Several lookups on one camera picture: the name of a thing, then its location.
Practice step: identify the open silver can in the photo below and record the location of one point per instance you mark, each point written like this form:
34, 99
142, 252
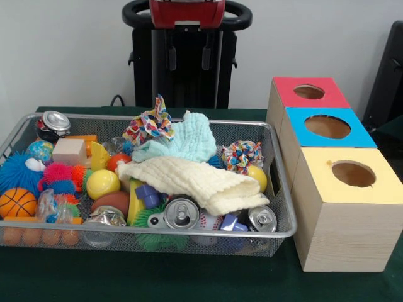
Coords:
181, 214

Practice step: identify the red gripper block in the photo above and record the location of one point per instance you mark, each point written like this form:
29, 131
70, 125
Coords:
187, 12

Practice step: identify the wooden box with three holes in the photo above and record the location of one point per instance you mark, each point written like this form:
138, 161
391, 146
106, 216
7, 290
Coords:
340, 220

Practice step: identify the silver crushed can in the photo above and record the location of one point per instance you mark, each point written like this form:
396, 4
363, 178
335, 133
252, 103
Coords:
261, 218

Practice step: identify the shallow clear mesh bin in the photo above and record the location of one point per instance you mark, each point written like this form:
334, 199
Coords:
277, 189

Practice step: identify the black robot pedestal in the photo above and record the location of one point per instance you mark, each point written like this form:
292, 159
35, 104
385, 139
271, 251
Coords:
182, 75

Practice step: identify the plain yellow ball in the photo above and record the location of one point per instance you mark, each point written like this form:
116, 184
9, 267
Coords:
102, 184

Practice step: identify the mint green knitted cloth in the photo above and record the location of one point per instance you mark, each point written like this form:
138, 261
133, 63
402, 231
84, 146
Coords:
186, 141

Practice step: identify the blue spiky ball with eyes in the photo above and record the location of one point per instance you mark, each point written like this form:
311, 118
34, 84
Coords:
17, 173

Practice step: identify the silver topped dark can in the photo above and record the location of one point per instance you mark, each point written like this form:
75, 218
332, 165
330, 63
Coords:
53, 123

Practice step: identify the yellow smiley ball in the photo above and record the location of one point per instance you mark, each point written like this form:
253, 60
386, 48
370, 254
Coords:
258, 178

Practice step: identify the orange toy basketball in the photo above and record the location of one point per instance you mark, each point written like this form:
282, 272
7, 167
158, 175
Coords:
17, 202

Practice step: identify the dark green table cloth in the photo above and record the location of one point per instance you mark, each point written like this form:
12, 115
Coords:
189, 277

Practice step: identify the cream knitted cloth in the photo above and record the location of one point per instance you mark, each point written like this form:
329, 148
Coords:
201, 182

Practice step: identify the pale wooden cube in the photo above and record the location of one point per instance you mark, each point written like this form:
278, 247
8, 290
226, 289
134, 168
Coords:
68, 151

